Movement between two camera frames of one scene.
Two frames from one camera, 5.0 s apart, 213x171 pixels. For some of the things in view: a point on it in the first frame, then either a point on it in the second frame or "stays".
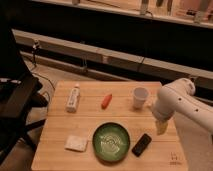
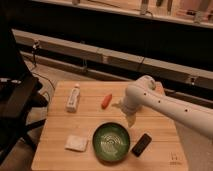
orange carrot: (107, 101) stays
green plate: (111, 142) stays
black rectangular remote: (141, 145) stays
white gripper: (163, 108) -> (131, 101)
